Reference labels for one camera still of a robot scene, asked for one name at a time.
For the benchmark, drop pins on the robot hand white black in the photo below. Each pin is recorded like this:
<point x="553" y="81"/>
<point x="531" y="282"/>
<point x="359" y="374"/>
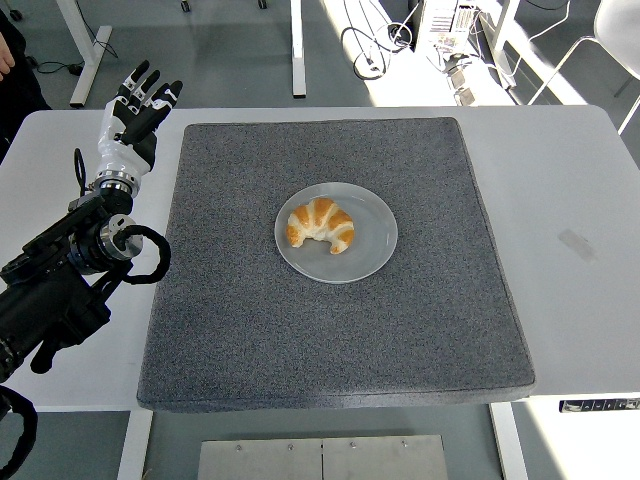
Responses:
<point x="117" y="152"/>

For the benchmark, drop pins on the white desk T-leg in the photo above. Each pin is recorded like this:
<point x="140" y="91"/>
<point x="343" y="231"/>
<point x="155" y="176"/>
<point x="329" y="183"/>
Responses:
<point x="90" y="65"/>
<point x="298" y="55"/>

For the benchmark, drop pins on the person's hand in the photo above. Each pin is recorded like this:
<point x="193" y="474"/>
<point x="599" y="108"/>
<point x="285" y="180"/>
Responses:
<point x="5" y="57"/>

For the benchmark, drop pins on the grey speckled mat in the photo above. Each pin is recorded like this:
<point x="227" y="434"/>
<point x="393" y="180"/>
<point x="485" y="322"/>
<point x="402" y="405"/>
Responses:
<point x="325" y="340"/>

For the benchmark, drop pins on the clear tape patch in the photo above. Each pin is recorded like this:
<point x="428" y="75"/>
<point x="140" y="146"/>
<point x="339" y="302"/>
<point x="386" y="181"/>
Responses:
<point x="576" y="245"/>

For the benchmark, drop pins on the round grey plate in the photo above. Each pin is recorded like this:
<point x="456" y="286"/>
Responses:
<point x="375" y="235"/>

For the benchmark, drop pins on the table height control panel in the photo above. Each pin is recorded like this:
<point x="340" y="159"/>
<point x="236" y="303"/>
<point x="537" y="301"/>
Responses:
<point x="600" y="405"/>

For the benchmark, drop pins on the grey power adapter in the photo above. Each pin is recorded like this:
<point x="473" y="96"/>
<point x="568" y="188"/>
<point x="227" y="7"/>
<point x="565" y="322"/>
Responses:
<point x="466" y="97"/>
<point x="462" y="78"/>

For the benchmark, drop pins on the computer tower case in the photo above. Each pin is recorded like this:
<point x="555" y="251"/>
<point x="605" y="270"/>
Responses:
<point x="445" y="22"/>

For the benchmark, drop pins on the grey metal plate with screws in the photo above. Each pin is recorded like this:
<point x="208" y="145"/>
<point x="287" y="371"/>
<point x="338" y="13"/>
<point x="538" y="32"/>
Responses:
<point x="322" y="460"/>

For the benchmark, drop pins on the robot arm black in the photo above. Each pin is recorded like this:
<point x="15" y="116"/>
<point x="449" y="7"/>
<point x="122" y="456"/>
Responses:
<point x="50" y="310"/>

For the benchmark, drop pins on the croissant bread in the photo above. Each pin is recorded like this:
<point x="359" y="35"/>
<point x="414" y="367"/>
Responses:
<point x="320" y="220"/>

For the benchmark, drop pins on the white table leg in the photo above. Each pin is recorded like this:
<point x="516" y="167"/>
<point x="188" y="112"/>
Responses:
<point x="509" y="440"/>
<point x="134" y="445"/>

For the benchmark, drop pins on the person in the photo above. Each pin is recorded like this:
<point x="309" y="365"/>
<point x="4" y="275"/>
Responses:
<point x="22" y="95"/>

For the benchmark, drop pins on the white chair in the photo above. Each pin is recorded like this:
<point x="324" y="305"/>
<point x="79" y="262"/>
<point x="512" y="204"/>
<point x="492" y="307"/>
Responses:
<point x="620" y="30"/>

